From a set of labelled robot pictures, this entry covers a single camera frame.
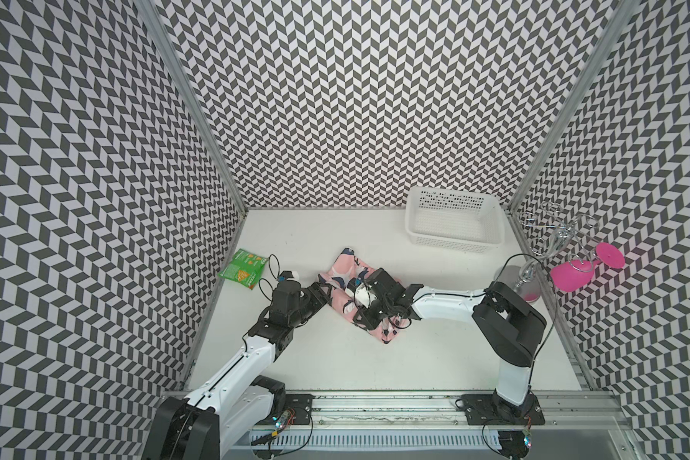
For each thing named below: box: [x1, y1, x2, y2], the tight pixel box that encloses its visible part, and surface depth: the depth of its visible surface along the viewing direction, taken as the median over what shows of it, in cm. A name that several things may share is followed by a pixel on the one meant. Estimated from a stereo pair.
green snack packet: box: [216, 248, 269, 290], surface depth 100 cm
